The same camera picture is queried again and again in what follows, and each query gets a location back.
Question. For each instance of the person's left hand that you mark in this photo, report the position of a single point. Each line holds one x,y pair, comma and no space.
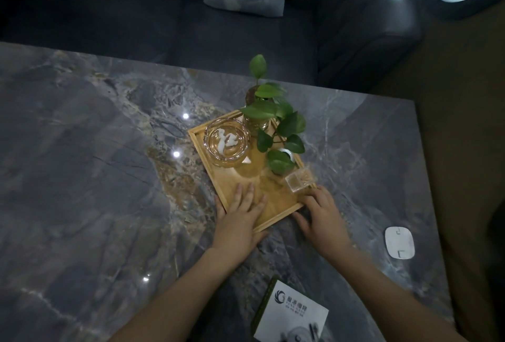
234,231

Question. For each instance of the person's right hand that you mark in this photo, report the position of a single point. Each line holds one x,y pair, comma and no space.
325,227

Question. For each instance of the person's left thumb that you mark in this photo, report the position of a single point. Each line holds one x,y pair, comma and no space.
261,236

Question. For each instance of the person's left little finger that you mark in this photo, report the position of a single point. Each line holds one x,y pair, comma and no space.
219,207

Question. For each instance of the person's right thumb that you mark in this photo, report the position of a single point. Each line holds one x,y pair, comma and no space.
302,221

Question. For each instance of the person's left middle finger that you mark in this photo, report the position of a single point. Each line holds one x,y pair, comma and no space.
247,197

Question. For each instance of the wooden serving tray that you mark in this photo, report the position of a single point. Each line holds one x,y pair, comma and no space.
240,174

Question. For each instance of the person's right forearm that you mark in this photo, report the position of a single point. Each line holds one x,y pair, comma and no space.
390,302

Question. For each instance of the person's left forearm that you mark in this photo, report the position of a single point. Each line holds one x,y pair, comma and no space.
173,302

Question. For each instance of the small clear toothpick box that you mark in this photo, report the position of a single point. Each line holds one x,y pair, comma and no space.
298,180

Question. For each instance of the round glass ashtray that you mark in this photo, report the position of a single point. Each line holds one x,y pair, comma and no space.
227,156

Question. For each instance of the crumpled white tissue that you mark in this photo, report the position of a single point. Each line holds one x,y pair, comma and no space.
227,141

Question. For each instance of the glass plant vase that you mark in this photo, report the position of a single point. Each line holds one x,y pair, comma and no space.
252,122

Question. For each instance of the white box with green side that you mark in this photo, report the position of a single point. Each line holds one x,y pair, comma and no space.
290,314

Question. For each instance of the green leafy plant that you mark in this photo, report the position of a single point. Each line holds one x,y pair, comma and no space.
262,110

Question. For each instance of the white rounded square device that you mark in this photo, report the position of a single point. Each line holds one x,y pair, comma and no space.
399,242

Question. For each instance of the dark grey leather sofa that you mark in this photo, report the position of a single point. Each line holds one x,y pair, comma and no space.
236,34

